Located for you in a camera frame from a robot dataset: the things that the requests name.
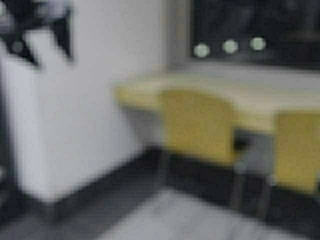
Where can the yellow wooden chair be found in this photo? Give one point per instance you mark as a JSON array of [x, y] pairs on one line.
[[297, 151], [198, 124]]

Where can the white curtain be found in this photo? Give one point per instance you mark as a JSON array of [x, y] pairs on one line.
[[179, 24]]

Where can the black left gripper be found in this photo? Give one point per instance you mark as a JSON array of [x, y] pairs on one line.
[[17, 17]]

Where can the long wooden counter table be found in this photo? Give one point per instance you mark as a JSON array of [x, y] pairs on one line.
[[255, 105]]

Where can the dark glass window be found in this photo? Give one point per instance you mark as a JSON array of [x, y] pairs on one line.
[[264, 32]]

